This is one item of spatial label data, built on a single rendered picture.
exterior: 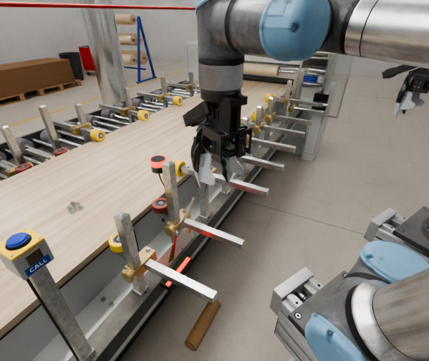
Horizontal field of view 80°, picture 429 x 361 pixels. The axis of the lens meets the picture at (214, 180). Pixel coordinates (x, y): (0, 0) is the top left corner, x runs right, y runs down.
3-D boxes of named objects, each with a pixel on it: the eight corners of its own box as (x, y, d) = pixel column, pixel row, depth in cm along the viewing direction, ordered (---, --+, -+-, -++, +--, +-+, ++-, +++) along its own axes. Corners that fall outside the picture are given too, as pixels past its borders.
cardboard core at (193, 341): (220, 301, 164) (195, 346, 142) (220, 308, 168) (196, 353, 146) (210, 296, 167) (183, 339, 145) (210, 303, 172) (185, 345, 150)
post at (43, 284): (96, 352, 84) (46, 260, 59) (83, 367, 80) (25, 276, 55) (87, 344, 85) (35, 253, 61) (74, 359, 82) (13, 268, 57)
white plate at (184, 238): (194, 236, 127) (193, 221, 121) (160, 276, 107) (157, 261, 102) (193, 236, 127) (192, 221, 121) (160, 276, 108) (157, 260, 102)
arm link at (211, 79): (189, 61, 43) (228, 57, 47) (190, 89, 45) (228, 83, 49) (215, 68, 38) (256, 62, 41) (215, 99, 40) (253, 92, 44)
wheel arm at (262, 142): (295, 150, 155) (296, 145, 153) (293, 153, 152) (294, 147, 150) (221, 135, 175) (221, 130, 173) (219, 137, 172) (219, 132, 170)
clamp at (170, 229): (191, 220, 119) (190, 211, 117) (174, 238, 109) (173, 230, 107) (181, 215, 122) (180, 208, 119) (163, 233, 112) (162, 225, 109)
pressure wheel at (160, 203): (175, 218, 123) (172, 200, 117) (165, 228, 118) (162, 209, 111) (162, 213, 127) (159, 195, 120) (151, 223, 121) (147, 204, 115)
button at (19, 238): (34, 241, 55) (31, 235, 54) (15, 253, 52) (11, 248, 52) (23, 234, 57) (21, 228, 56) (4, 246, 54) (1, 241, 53)
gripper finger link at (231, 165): (239, 192, 55) (233, 158, 49) (223, 180, 59) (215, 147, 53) (251, 185, 56) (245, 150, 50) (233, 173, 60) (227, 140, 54)
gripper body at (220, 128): (218, 167, 46) (219, 99, 39) (194, 150, 52) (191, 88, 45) (251, 156, 49) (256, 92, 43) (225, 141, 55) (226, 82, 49)
